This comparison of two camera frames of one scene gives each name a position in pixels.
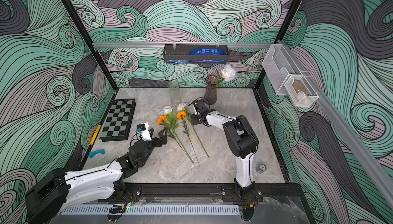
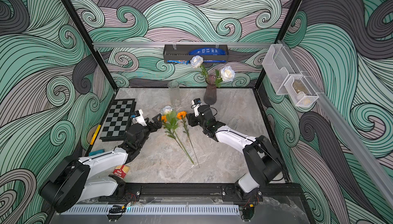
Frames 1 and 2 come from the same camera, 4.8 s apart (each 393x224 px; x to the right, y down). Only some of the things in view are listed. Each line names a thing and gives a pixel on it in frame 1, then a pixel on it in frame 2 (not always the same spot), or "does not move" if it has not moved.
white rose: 172,123 does not move
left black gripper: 161,140 -> 157,125
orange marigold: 181,115 does not move
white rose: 182,107 -> 196,62
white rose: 228,73 does not move
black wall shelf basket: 196,53 does not move
